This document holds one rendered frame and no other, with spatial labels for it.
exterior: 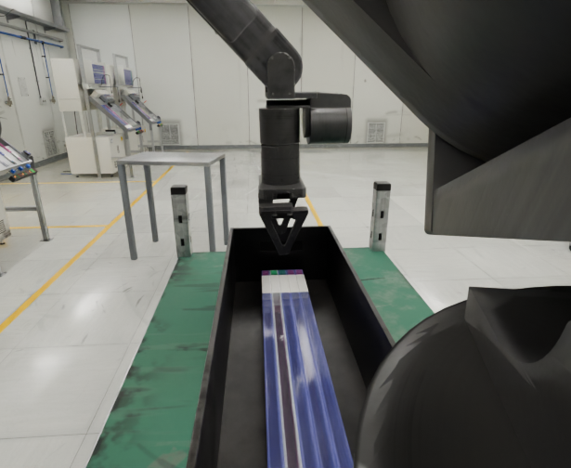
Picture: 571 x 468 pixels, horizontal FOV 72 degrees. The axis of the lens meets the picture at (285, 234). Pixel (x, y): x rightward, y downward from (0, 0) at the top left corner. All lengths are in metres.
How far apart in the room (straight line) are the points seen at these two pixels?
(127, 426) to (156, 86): 9.35
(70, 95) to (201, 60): 3.54
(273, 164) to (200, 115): 9.01
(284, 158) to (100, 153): 6.35
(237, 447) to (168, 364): 0.17
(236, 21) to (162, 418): 0.47
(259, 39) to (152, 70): 9.19
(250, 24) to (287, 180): 0.20
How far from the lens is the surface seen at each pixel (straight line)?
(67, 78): 6.91
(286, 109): 0.55
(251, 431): 0.44
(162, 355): 0.57
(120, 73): 8.28
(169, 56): 9.65
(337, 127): 0.56
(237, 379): 0.50
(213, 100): 9.51
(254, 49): 0.54
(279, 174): 0.56
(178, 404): 0.50
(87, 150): 6.92
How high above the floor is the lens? 1.28
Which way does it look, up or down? 20 degrees down
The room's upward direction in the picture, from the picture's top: straight up
